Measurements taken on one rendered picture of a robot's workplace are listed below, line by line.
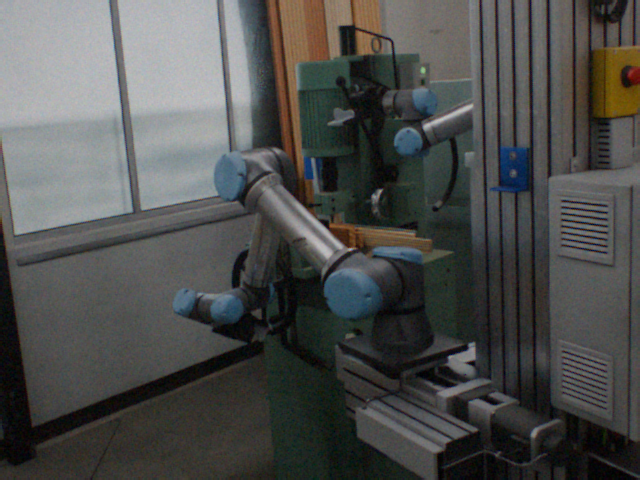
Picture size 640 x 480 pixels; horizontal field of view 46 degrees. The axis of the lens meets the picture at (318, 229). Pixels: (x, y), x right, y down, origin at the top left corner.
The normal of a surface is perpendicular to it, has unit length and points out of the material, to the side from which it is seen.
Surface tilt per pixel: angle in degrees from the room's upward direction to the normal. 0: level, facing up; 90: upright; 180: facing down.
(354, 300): 95
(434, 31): 90
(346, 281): 94
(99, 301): 90
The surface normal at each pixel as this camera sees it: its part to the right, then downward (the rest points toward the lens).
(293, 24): 0.71, 0.03
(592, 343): -0.85, 0.15
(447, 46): -0.68, 0.18
